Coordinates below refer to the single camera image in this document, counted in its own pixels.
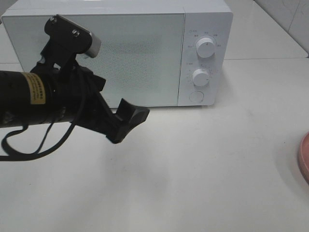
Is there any round white door button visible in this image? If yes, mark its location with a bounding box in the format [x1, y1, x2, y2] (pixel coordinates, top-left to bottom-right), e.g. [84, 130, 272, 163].
[189, 91, 204, 103]

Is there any pink round plate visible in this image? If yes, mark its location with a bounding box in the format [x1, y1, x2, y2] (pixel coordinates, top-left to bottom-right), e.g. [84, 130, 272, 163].
[297, 133, 309, 183]

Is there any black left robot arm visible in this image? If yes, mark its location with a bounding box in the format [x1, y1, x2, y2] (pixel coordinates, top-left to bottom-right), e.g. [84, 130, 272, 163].
[0, 66, 150, 144]

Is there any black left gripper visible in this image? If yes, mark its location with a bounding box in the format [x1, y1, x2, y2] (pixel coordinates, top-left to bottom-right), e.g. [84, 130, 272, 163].
[48, 65, 150, 144]

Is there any white microwave door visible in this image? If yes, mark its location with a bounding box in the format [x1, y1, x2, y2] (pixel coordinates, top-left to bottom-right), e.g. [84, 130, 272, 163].
[0, 13, 186, 109]

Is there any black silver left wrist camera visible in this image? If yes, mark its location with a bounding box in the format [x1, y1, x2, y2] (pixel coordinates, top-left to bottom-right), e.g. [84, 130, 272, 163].
[31, 14, 101, 76]

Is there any white microwave oven body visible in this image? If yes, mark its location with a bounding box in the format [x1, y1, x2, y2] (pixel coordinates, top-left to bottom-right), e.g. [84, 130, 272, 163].
[1, 0, 233, 106]

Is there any white microwave knob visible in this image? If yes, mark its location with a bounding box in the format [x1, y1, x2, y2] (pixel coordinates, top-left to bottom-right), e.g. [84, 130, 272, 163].
[196, 36, 216, 58]
[192, 69, 210, 87]

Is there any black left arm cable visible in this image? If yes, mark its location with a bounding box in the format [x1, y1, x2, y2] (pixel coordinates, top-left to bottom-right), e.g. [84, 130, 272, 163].
[0, 70, 87, 162]

